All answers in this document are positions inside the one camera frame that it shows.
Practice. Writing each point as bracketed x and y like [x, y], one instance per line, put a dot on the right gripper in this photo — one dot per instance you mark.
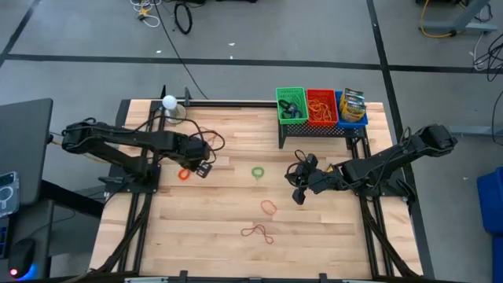
[324, 181]

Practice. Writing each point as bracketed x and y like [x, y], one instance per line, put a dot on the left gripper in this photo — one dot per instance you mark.
[194, 151]

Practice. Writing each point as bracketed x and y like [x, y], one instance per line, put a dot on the orange rubber band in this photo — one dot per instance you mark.
[319, 103]
[322, 118]
[262, 206]

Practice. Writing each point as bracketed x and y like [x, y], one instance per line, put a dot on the blue plastic basket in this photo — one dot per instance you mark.
[355, 125]

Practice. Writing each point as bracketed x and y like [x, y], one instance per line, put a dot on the large crayon box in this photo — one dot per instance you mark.
[353, 113]

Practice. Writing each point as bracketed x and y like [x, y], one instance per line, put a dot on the green plastic basket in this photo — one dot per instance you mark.
[300, 94]

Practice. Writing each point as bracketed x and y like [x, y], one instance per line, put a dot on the red plastic basket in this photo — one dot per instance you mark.
[314, 94]

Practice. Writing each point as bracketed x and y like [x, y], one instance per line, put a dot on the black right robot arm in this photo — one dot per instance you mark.
[393, 161]

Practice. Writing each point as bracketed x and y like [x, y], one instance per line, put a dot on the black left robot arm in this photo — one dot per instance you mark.
[118, 137]

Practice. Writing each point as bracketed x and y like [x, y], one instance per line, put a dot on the black side desk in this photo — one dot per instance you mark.
[70, 200]

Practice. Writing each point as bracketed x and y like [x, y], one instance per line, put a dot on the grey desk foot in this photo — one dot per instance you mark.
[477, 130]
[463, 25]

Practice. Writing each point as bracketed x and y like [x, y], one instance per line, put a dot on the red rubber band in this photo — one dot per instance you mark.
[215, 138]
[257, 228]

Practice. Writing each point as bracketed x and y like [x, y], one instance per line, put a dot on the black mesh metal shelf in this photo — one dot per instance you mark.
[314, 130]

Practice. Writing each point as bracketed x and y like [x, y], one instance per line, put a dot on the white bulb on brass base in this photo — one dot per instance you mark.
[169, 102]

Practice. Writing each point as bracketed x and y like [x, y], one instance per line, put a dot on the dark grey laptop lid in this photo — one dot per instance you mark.
[23, 149]

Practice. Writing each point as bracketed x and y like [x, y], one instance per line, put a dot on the blue plastic bin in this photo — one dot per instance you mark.
[491, 200]
[498, 259]

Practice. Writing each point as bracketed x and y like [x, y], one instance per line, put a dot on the phone in clear case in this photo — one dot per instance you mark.
[8, 196]

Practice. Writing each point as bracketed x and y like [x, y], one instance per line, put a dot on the black computer mouse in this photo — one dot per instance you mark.
[21, 255]

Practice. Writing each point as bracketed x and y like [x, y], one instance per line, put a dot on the black aluminium frame rail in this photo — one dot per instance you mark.
[275, 280]
[236, 103]

